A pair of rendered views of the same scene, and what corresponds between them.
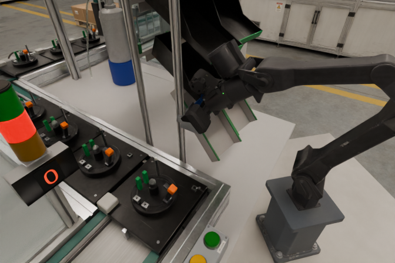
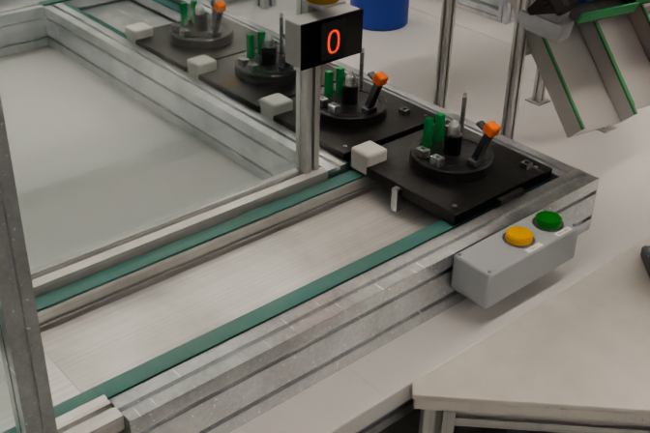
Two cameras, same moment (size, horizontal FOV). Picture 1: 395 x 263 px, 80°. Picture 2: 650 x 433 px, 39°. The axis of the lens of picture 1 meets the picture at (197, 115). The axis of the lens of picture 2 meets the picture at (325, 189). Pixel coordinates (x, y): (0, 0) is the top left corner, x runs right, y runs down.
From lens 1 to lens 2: 0.95 m
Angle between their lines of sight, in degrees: 15
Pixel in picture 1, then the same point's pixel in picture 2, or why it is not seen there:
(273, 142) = not seen: outside the picture
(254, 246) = (626, 282)
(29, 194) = (310, 51)
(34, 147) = not seen: outside the picture
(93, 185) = (339, 135)
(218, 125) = (592, 79)
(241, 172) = (630, 196)
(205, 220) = (540, 204)
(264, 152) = not seen: outside the picture
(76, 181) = not seen: hidden behind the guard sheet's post
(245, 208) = (624, 240)
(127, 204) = (400, 162)
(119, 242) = (381, 215)
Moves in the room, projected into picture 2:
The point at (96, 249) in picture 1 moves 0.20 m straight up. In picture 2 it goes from (342, 215) to (346, 102)
